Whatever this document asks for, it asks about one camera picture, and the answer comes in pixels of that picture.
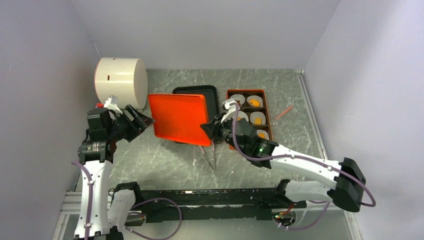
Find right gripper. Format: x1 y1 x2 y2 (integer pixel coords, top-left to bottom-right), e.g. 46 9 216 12
201 111 248 155

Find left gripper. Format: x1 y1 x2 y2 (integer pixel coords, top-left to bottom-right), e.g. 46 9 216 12
107 104 155 142

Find pink handled metal tongs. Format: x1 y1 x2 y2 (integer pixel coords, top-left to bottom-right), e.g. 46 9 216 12
199 142 217 171

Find orange box lid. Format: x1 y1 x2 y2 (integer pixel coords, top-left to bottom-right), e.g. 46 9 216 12
148 93 211 147

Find orange cookie box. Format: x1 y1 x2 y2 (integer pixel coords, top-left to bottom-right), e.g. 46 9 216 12
226 89 273 140

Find square cracker cookie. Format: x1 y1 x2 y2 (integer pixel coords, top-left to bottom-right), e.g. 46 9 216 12
254 117 262 125

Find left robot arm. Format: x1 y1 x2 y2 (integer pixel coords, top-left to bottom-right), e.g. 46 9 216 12
73 105 154 240

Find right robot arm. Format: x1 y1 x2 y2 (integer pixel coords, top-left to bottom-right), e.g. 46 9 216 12
200 118 369 213

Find white paper cup middle-left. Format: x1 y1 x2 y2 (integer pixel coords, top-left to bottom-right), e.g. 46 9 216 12
237 110 249 122

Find black baking tray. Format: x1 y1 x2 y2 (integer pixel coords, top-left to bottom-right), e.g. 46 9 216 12
171 84 221 145

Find white paper cup back-left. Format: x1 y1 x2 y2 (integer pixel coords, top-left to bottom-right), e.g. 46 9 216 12
229 94 246 106

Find white cylindrical drum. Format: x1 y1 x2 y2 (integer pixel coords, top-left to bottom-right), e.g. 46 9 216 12
94 57 148 109

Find white paper cup middle-right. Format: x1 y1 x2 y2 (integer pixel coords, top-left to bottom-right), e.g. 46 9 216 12
249 111 267 125

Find white paper cup back-right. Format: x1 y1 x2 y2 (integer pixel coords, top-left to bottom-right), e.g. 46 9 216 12
246 95 264 107

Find pink stick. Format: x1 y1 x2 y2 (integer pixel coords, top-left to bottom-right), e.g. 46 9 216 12
275 105 293 121

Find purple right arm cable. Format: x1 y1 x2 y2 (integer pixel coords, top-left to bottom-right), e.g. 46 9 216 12
230 102 377 232

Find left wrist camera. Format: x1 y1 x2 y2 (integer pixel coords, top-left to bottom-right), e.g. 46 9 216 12
103 95 123 115

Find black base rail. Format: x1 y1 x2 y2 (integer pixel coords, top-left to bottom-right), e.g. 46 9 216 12
132 187 307 223

